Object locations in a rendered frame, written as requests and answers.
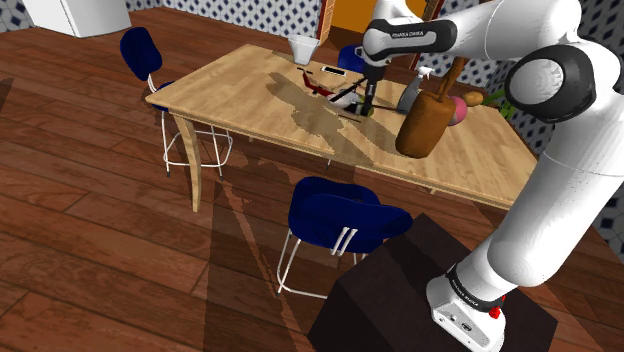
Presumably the white bowl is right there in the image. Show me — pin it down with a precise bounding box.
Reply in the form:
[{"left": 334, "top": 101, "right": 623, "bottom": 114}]
[{"left": 330, "top": 90, "right": 363, "bottom": 110}]

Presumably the blue chair with white legs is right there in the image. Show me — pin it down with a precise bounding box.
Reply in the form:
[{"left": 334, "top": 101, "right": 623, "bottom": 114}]
[
  {"left": 119, "top": 26, "right": 235, "bottom": 182},
  {"left": 336, "top": 44, "right": 368, "bottom": 75},
  {"left": 275, "top": 175, "right": 415, "bottom": 300}
]

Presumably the light wooden table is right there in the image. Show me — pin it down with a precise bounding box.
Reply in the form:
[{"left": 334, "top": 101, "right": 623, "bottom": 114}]
[{"left": 144, "top": 43, "right": 540, "bottom": 214}]

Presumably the red handled tool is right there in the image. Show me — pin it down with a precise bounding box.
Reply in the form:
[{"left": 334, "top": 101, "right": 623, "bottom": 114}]
[{"left": 296, "top": 66, "right": 343, "bottom": 99}]

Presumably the pink ball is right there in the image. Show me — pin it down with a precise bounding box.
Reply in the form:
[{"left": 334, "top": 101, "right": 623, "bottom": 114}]
[{"left": 447, "top": 95, "right": 469, "bottom": 127}]

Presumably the dark robot stand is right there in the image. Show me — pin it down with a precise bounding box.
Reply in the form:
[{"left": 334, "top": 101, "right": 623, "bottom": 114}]
[{"left": 306, "top": 211, "right": 560, "bottom": 352}]

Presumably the orange door with wooden frame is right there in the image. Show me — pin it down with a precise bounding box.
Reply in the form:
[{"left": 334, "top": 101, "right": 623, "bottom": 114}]
[{"left": 316, "top": 0, "right": 446, "bottom": 52}]

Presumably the white tapered cup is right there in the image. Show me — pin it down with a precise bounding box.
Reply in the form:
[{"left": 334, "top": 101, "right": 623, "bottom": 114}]
[{"left": 287, "top": 34, "right": 321, "bottom": 67}]

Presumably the green leafy vegetable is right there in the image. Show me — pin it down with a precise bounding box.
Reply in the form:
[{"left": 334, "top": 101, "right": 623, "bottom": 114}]
[{"left": 481, "top": 89, "right": 519, "bottom": 122}]

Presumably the brown wooden mallet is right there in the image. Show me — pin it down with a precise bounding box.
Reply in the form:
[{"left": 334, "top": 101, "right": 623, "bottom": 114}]
[{"left": 394, "top": 55, "right": 470, "bottom": 160}]

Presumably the white cabinet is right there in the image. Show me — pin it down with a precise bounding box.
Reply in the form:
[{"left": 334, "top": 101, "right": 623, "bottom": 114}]
[{"left": 21, "top": 0, "right": 133, "bottom": 40}]

